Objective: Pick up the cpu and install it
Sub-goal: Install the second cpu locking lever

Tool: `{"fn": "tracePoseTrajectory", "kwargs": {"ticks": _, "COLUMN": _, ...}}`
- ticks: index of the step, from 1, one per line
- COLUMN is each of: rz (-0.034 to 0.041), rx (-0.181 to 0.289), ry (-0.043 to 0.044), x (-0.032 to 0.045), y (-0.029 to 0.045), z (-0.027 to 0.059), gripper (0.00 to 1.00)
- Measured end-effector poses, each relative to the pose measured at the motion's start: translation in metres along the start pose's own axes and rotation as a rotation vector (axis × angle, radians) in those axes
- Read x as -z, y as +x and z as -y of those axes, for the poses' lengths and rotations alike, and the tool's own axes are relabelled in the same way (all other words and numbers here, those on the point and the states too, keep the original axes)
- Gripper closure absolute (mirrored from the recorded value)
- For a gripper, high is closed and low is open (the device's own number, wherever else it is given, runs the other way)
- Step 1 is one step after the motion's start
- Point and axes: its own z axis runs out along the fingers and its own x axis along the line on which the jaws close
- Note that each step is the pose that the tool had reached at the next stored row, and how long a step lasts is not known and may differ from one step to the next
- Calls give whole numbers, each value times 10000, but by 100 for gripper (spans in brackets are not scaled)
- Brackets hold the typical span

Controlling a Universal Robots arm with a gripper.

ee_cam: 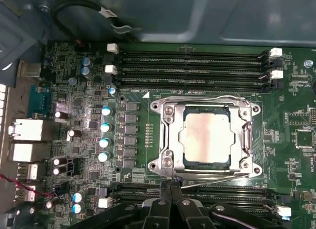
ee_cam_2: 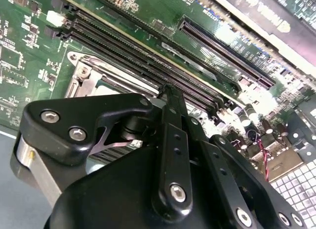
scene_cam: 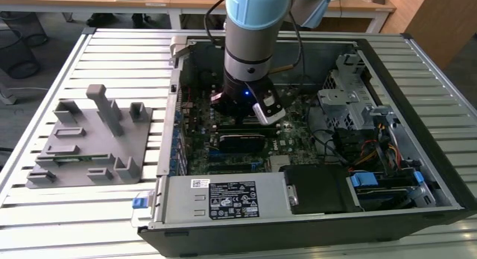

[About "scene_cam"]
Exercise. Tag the white stand foot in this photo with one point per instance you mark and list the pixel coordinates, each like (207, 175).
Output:
(7, 94)

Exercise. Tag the black graphics card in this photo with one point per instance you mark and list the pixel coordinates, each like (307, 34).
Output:
(243, 143)

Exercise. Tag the black open PC case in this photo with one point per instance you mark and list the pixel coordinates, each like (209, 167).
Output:
(261, 239)

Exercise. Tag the green RAM stick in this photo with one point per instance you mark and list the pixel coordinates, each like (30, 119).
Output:
(88, 158)

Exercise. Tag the hard disk in blue carrier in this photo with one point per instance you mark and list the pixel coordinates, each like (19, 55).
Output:
(364, 181)

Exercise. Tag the wooden cabinet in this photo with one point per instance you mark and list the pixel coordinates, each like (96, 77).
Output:
(440, 19)

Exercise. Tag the blue plastic latch tab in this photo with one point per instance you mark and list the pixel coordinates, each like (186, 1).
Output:
(418, 178)

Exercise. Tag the grey plastic parts rack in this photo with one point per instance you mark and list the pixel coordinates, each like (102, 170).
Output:
(96, 143)

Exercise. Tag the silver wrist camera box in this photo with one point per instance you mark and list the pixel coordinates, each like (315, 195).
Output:
(216, 98)

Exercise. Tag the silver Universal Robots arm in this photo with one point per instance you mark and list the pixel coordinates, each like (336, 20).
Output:
(247, 52)

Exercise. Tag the seated person dark legs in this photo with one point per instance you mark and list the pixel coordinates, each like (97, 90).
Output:
(141, 20)

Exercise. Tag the green motherboard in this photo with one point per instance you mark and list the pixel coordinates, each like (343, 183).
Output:
(299, 136)

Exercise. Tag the silver metal drive cage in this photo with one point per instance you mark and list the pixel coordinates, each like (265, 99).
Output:
(343, 102)

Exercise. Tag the black RAM slot row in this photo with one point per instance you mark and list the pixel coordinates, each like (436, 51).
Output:
(239, 129)

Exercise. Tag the silver power supply unit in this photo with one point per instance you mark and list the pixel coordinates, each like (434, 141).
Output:
(180, 203)

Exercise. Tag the silver finned heatsink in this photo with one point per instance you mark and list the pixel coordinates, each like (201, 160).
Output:
(280, 162)

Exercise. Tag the wooden desk white legs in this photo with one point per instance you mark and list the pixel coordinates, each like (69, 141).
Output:
(112, 3)

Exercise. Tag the blue case latch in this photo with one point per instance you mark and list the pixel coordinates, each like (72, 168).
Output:
(141, 202)

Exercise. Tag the black expansion slot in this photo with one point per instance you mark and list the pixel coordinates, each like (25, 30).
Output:
(232, 167)

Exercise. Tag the white wrist camera black faceplate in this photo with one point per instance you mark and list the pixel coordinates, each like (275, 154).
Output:
(271, 111)

